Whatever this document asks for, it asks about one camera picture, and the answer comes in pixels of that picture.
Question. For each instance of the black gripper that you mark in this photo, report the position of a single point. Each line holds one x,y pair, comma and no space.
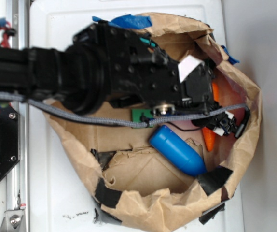
126,69

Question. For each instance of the orange toy carrot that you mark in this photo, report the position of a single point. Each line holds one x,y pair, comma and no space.
208,135

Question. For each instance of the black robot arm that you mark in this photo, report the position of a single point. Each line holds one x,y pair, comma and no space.
40,74

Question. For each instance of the green rectangular block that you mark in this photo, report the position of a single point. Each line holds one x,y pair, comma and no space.
142,115

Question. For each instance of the blue tape strip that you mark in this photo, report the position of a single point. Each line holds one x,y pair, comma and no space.
127,21

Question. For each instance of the blue plastic bottle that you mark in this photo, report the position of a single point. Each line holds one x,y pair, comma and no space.
177,151

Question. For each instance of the brown paper bag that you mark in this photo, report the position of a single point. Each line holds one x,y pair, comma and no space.
137,185

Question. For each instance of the aluminium frame rail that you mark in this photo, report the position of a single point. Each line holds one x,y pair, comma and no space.
17,185

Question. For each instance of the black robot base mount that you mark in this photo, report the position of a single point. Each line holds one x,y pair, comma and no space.
9,141

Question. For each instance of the metal corner bracket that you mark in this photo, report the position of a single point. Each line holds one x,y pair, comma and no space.
13,221

